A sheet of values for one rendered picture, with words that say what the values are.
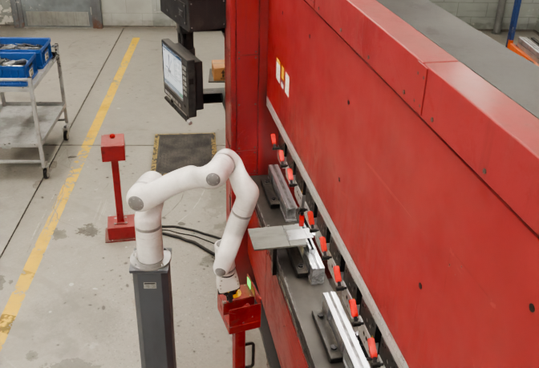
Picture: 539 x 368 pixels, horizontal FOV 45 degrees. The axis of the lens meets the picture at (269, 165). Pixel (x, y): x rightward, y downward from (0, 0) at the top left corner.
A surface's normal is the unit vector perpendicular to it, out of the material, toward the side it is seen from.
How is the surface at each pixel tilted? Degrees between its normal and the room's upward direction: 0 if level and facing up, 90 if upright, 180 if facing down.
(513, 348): 90
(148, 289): 90
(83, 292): 0
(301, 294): 0
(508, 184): 90
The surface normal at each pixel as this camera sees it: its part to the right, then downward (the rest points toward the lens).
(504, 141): -0.98, 0.07
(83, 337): 0.02, -0.88
